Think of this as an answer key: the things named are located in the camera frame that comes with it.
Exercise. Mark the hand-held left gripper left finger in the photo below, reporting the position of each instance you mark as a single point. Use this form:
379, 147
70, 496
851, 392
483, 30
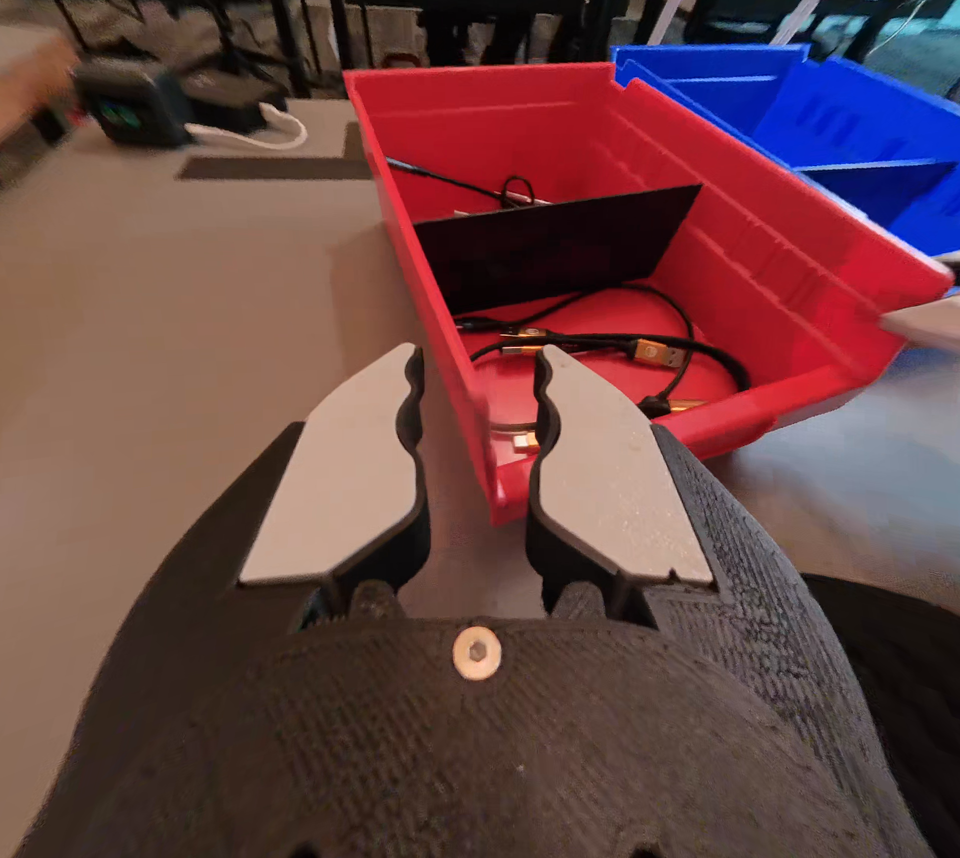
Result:
337, 490

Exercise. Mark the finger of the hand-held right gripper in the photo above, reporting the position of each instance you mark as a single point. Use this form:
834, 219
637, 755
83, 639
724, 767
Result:
952, 267
926, 324

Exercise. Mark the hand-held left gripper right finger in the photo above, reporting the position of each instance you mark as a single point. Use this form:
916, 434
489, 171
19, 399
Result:
615, 490

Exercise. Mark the red plastic bin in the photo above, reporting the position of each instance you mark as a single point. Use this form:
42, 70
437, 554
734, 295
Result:
750, 250

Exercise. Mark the blue plastic bin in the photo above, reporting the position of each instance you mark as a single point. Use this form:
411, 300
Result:
825, 115

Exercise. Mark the small white item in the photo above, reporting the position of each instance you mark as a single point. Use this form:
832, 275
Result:
495, 203

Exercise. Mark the dark charger green display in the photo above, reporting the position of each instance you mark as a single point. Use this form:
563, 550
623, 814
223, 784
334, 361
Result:
135, 104

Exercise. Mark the dark grey bag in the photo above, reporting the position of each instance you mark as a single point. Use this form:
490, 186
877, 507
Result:
150, 32

